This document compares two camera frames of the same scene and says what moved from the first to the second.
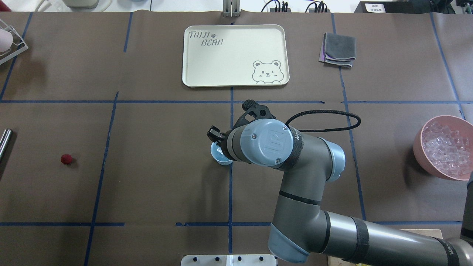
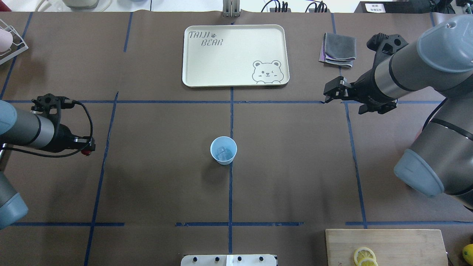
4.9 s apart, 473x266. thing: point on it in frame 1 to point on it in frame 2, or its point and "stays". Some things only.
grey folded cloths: x=338 y=49 stays
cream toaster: x=81 y=4 stays
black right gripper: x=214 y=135 to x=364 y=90
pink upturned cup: x=6 y=39 stays
